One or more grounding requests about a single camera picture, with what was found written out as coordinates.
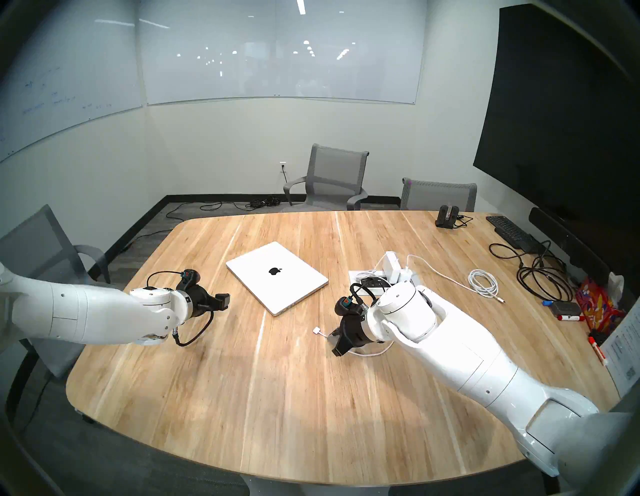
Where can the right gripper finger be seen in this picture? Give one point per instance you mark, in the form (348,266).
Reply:
(338,350)
(339,335)

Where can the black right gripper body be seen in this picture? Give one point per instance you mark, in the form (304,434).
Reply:
(356,334)

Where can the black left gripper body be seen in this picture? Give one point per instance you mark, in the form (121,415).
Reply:
(202,304)

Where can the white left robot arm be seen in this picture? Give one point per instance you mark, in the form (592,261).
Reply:
(75,315)

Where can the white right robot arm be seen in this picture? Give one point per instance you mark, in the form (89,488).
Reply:
(475,360)

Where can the silver MacBook laptop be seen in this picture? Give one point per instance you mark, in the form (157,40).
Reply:
(275,282)

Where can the black controller charging dock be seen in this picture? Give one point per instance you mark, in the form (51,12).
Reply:
(446,217)

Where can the silver table outlet box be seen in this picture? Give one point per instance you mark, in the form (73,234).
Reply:
(353,281)

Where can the small white power adapter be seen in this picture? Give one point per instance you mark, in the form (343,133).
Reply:
(405,274)

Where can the large white power adapter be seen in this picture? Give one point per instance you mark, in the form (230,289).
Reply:
(391,265)

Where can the grey mesh chair without armrests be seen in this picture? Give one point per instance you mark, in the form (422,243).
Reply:
(440,197)

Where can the grey mesh chair with armrests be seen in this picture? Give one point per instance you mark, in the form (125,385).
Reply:
(335,170)

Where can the dark grey office chair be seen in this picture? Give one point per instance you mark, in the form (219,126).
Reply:
(35,245)

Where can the black keyboard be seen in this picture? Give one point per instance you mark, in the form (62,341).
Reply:
(510,232)

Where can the grey whiteboard eraser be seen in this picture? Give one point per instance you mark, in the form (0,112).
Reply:
(567,308)

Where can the red white marker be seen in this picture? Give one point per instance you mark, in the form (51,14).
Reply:
(570,318)
(597,350)

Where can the black video bar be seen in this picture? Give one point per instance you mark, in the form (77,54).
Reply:
(570,245)

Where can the colourful tissue box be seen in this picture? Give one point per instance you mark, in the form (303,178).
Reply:
(597,306)

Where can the large clean glass whiteboard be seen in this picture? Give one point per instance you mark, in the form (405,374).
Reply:
(280,50)

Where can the white printed paper sheet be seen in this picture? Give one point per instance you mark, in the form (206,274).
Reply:
(626,345)

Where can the glass whiteboard with blue writing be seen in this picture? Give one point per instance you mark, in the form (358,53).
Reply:
(65,65)

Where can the large black TV screen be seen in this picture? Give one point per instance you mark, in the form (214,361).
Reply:
(560,125)

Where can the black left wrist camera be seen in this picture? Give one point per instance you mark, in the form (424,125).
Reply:
(189,280)

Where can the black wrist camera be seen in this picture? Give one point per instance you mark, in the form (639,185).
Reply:
(189,280)
(346,306)

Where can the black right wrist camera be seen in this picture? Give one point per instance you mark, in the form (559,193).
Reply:
(346,306)

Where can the white table pedestal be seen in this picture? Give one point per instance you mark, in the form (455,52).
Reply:
(300,490)

